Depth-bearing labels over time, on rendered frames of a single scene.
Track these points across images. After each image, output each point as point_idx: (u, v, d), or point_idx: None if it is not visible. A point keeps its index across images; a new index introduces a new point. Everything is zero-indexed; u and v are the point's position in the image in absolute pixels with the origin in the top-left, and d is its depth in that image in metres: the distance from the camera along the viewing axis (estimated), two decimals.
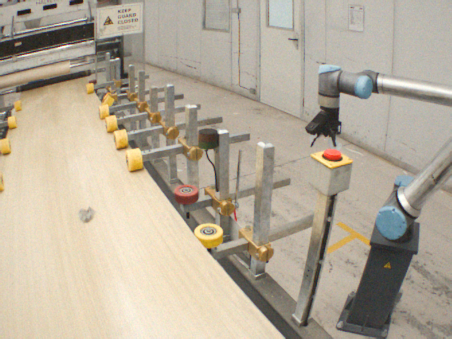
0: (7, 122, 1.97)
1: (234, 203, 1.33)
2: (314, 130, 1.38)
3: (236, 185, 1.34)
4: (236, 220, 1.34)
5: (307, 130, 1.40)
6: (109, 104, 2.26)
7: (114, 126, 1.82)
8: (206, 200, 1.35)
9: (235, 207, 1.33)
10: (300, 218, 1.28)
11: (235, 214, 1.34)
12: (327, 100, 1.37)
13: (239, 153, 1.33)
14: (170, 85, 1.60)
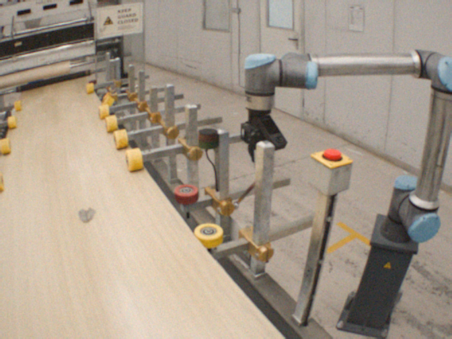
0: (7, 122, 1.97)
1: (235, 206, 1.33)
2: (286, 140, 1.12)
3: (244, 194, 1.30)
4: None
5: (280, 146, 1.10)
6: (109, 104, 2.26)
7: (114, 126, 1.82)
8: (206, 200, 1.35)
9: (234, 208, 1.34)
10: (300, 218, 1.28)
11: None
12: (274, 99, 1.12)
13: None
14: (170, 85, 1.60)
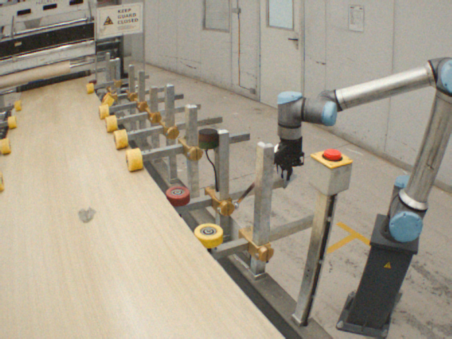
0: (7, 122, 1.97)
1: (235, 206, 1.33)
2: None
3: (244, 194, 1.30)
4: None
5: None
6: (109, 104, 2.26)
7: (114, 126, 1.82)
8: (198, 202, 1.33)
9: (234, 208, 1.34)
10: (300, 218, 1.28)
11: None
12: (285, 131, 1.37)
13: None
14: (170, 85, 1.60)
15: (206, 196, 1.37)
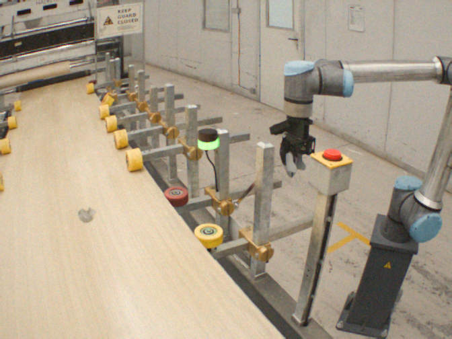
0: (7, 122, 1.97)
1: (235, 206, 1.33)
2: (270, 128, 1.24)
3: (244, 194, 1.30)
4: None
5: None
6: (109, 104, 2.26)
7: (114, 126, 1.82)
8: (196, 203, 1.33)
9: (234, 208, 1.34)
10: (300, 218, 1.28)
11: None
12: (284, 101, 1.14)
13: None
14: (170, 85, 1.60)
15: (203, 196, 1.36)
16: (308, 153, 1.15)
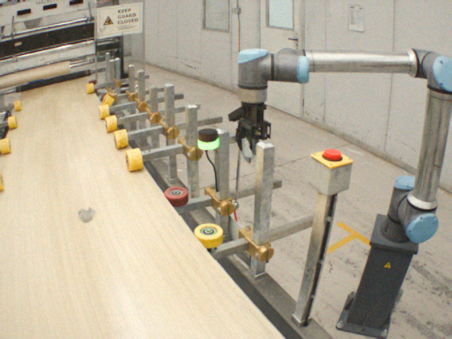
0: (7, 122, 1.97)
1: (234, 203, 1.33)
2: (228, 115, 1.29)
3: (236, 185, 1.34)
4: (236, 220, 1.34)
5: None
6: (109, 104, 2.26)
7: (114, 126, 1.82)
8: (196, 203, 1.33)
9: (235, 207, 1.33)
10: (300, 218, 1.28)
11: (235, 214, 1.34)
12: None
13: (239, 153, 1.34)
14: (170, 85, 1.60)
15: (203, 196, 1.36)
16: (263, 138, 1.19)
